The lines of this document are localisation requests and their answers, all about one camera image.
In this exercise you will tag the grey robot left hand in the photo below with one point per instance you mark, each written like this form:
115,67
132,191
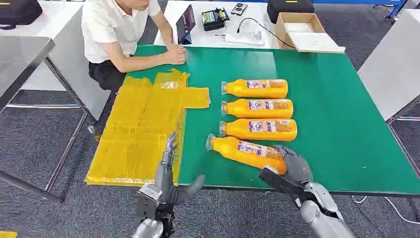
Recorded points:
165,184

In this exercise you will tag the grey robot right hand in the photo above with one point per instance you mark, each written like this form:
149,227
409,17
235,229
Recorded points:
297,169

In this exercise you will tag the orange drink bottle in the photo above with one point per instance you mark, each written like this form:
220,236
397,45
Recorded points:
256,88
259,130
259,109
246,154

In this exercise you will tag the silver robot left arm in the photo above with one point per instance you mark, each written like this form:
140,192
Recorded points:
151,230

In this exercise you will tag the yellow plastic sheet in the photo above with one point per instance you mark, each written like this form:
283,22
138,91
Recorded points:
137,131

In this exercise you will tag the green table mat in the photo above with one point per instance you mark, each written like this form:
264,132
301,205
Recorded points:
328,115

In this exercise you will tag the person's right hand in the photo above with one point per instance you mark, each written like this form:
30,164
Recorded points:
175,58

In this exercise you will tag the person's hand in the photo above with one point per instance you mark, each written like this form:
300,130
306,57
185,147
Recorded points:
175,47
175,58

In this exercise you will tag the open cardboard box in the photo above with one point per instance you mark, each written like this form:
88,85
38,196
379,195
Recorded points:
305,36

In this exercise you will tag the person's left hand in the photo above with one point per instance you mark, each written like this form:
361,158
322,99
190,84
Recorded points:
175,47

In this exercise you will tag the clear plastic bag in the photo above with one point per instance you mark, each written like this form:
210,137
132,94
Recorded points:
244,37

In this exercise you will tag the black pen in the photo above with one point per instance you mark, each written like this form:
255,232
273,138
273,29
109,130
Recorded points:
220,35

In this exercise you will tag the black carrying case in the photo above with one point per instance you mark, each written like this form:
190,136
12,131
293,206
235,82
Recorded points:
288,10

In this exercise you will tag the dark tablet on stand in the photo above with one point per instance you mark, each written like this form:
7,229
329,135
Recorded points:
185,23

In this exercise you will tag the person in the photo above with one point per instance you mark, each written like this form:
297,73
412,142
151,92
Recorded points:
108,29

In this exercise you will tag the yellow floor object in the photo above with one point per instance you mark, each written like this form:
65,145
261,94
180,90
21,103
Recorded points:
7,235

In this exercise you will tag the white side table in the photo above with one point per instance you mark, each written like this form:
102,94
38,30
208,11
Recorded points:
65,49

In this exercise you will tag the black smartphone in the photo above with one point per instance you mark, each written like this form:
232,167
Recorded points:
239,9

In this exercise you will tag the black device with green panel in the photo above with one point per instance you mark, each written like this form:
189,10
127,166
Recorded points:
215,19

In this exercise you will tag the grey metal-legged table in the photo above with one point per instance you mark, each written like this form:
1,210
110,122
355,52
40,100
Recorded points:
19,59

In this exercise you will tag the black bag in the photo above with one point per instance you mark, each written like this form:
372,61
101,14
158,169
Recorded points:
18,11

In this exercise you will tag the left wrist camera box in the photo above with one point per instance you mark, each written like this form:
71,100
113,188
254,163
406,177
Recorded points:
148,200

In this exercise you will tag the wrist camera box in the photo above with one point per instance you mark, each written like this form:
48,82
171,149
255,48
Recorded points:
275,182
148,200

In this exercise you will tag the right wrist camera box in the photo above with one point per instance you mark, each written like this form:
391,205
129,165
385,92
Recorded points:
275,182

